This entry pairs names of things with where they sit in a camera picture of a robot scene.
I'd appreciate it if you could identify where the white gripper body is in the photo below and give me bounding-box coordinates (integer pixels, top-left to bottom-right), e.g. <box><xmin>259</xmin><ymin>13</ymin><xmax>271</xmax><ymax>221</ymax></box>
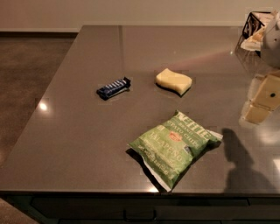
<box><xmin>261</xmin><ymin>12</ymin><xmax>280</xmax><ymax>68</ymax></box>

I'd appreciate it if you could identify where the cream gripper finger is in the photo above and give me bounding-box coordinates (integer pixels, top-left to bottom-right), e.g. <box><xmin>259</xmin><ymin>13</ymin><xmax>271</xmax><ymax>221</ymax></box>
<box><xmin>244</xmin><ymin>105</ymin><xmax>270</xmax><ymax>124</ymax></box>
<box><xmin>252</xmin><ymin>74</ymin><xmax>280</xmax><ymax>110</ymax></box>

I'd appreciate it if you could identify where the blue rxbar blueberry bar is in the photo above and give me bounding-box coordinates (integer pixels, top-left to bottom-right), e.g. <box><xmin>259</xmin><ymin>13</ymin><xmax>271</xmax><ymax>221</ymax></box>
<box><xmin>96</xmin><ymin>77</ymin><xmax>130</xmax><ymax>101</ymax></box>

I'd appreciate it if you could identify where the yellow sponge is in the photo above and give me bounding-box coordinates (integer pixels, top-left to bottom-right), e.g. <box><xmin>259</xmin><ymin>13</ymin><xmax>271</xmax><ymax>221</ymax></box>
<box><xmin>155</xmin><ymin>68</ymin><xmax>193</xmax><ymax>96</ymax></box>

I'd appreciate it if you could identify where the green jalapeno chips bag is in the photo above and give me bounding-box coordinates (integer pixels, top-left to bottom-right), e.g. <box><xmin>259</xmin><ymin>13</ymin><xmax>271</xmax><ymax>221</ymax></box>
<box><xmin>129</xmin><ymin>110</ymin><xmax>223</xmax><ymax>192</ymax></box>

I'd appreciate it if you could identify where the black wire basket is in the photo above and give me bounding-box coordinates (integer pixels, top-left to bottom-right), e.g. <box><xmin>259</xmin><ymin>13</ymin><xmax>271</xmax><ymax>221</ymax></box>
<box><xmin>241</xmin><ymin>11</ymin><xmax>277</xmax><ymax>52</ymax></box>

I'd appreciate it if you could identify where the black drawer handle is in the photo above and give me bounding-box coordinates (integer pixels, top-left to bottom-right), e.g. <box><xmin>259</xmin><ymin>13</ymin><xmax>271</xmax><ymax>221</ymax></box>
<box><xmin>122</xmin><ymin>210</ymin><xmax>157</xmax><ymax>222</ymax></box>

